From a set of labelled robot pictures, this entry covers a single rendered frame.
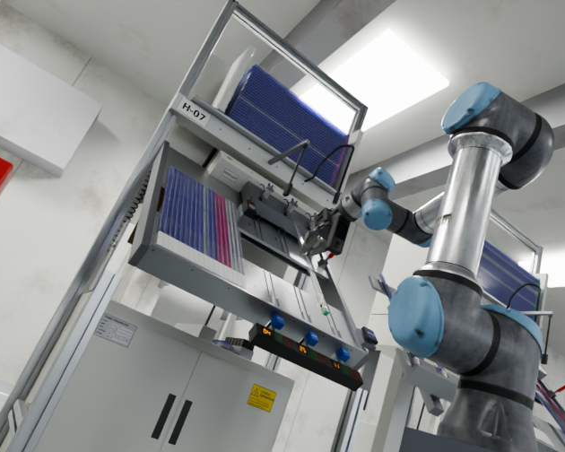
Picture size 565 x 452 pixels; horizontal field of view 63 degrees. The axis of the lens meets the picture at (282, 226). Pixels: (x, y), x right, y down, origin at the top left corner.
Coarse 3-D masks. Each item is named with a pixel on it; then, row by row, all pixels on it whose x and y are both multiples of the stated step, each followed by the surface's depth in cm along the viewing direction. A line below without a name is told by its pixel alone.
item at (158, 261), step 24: (144, 264) 104; (168, 264) 105; (192, 264) 106; (192, 288) 109; (216, 288) 110; (240, 288) 111; (240, 312) 114; (264, 312) 115; (288, 312) 117; (288, 336) 120; (336, 336) 124; (336, 360) 127; (360, 360) 128
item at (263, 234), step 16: (176, 160) 158; (192, 176) 155; (208, 176) 166; (224, 192) 163; (240, 224) 149; (256, 224) 158; (272, 224) 168; (256, 240) 150; (272, 240) 156; (288, 240) 166; (288, 256) 154; (304, 272) 164; (320, 272) 161
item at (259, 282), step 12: (156, 216) 118; (156, 228) 113; (252, 264) 132; (252, 276) 125; (264, 276) 130; (276, 276) 135; (252, 288) 120; (264, 288) 124; (276, 288) 129; (288, 288) 134; (276, 300) 123; (288, 300) 128; (300, 300) 133; (312, 300) 138; (300, 312) 127; (312, 312) 132; (336, 312) 143; (324, 324) 131; (336, 324) 136; (348, 336) 134
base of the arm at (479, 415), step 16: (464, 384) 77; (480, 384) 74; (464, 400) 74; (480, 400) 73; (496, 400) 72; (512, 400) 72; (528, 400) 73; (448, 416) 75; (464, 416) 72; (480, 416) 71; (496, 416) 71; (512, 416) 70; (528, 416) 72; (448, 432) 72; (464, 432) 70; (480, 432) 69; (496, 432) 70; (512, 432) 69; (528, 432) 70; (496, 448) 67; (512, 448) 67; (528, 448) 68
